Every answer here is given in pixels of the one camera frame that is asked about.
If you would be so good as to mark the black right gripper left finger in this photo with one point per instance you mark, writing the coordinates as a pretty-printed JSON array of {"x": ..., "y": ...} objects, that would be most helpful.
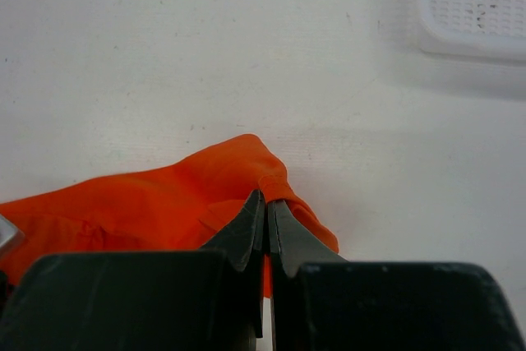
[{"x": 242, "y": 241}]

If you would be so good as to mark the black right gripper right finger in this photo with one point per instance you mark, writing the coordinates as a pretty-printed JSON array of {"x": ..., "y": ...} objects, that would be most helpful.
[{"x": 292, "y": 245}]

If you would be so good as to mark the orange t shirt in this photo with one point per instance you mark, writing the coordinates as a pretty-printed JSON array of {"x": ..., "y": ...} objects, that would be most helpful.
[{"x": 177, "y": 207}]

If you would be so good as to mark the white perforated plastic basket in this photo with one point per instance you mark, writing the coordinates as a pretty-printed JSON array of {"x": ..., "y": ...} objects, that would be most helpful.
[{"x": 492, "y": 29}]

